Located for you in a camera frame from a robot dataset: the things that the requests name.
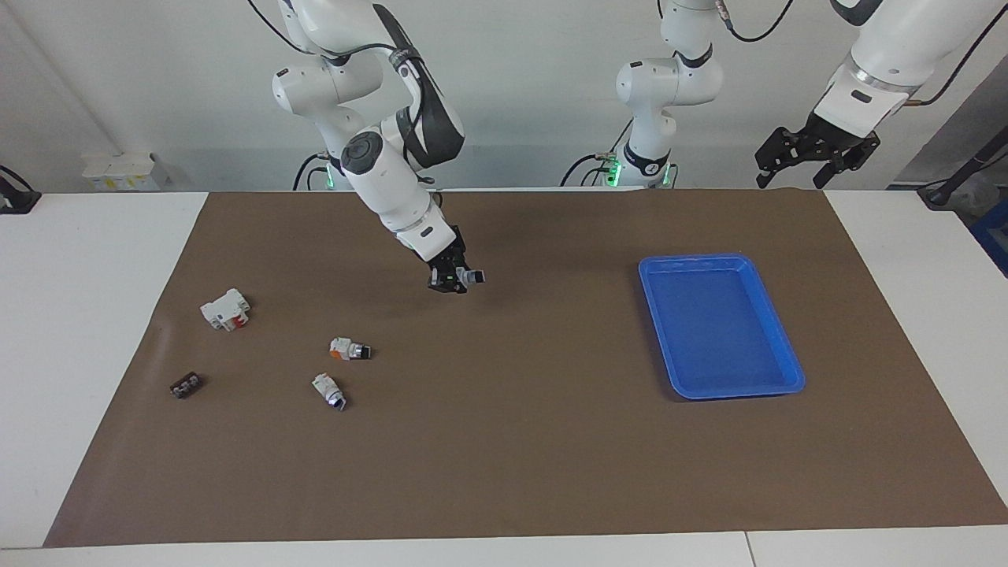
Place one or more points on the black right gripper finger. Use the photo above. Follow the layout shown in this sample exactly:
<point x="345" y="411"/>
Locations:
<point x="464" y="262"/>
<point x="441" y="283"/>

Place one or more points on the selector switch orange green blocks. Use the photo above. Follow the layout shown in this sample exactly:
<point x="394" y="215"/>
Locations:
<point x="346" y="348"/>

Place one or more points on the white circuit breaker red lever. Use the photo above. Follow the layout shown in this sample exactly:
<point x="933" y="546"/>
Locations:
<point x="223" y="309"/>

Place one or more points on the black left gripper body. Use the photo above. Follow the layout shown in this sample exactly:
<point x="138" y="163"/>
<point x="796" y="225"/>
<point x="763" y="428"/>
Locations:
<point x="823" y="140"/>

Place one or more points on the black stand pole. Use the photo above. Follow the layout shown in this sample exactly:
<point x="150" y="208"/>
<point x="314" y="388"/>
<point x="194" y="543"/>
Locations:
<point x="965" y="169"/>

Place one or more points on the blue crate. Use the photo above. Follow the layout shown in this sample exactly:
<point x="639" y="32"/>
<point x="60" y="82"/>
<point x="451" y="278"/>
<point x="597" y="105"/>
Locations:
<point x="994" y="236"/>

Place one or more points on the blue plastic tray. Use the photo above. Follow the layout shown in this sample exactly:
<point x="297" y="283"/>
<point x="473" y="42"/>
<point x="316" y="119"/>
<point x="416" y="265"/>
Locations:
<point x="720" y="331"/>

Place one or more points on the brown table mat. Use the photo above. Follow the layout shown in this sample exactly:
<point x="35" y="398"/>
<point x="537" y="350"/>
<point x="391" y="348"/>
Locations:
<point x="504" y="441"/>

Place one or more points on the black terminal block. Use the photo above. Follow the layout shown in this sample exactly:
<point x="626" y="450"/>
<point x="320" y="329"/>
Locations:
<point x="187" y="386"/>

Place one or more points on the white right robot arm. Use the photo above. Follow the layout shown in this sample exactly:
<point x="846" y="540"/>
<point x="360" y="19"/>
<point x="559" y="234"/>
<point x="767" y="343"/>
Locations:
<point x="386" y="181"/>

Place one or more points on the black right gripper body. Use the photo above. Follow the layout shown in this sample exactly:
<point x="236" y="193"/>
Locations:
<point x="442" y="253"/>

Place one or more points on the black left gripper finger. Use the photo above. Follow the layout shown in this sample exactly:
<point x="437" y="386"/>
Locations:
<point x="854" y="157"/>
<point x="768" y="153"/>

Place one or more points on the small white-grey switch part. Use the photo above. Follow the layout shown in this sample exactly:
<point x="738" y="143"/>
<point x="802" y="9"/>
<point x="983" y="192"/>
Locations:
<point x="328" y="390"/>

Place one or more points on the white box yellow labels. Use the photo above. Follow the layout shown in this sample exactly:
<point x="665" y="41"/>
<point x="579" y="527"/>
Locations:
<point x="118" y="172"/>

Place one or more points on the black clamp mount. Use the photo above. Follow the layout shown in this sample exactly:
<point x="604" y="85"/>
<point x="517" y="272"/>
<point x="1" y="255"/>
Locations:
<point x="20" y="201"/>

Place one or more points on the selector switch green block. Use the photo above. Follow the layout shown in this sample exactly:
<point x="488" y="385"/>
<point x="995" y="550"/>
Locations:
<point x="472" y="276"/>

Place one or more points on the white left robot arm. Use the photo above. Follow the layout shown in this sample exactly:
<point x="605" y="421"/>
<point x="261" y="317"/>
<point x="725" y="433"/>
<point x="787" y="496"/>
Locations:
<point x="882" y="55"/>

